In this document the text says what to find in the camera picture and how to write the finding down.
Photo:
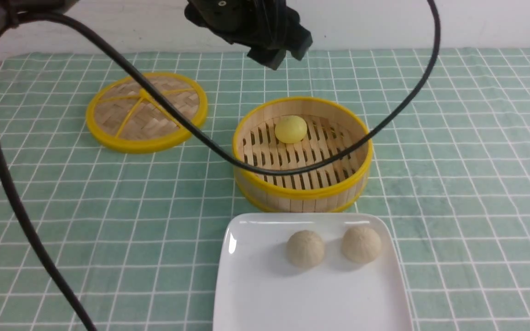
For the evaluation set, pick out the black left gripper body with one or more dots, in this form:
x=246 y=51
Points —
x=266 y=23

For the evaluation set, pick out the green checked tablecloth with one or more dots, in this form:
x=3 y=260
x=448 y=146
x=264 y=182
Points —
x=138 y=236

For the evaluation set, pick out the white square plate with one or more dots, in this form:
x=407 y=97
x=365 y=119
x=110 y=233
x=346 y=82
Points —
x=258 y=289

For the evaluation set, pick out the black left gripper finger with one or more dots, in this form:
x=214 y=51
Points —
x=299 y=46
x=270 y=58

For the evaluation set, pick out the white steamed bun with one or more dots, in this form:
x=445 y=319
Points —
x=305 y=249
x=361 y=244

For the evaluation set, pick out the yellow bamboo steamer lid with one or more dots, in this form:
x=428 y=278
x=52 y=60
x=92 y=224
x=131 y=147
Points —
x=125 y=118

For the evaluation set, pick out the yellow steamed bun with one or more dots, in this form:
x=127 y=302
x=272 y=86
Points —
x=291 y=129

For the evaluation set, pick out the yellow rimmed bamboo steamer basket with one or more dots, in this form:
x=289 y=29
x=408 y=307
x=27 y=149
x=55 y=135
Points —
x=331 y=127

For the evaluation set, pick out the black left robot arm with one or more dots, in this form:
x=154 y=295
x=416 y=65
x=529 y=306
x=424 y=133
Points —
x=9 y=9

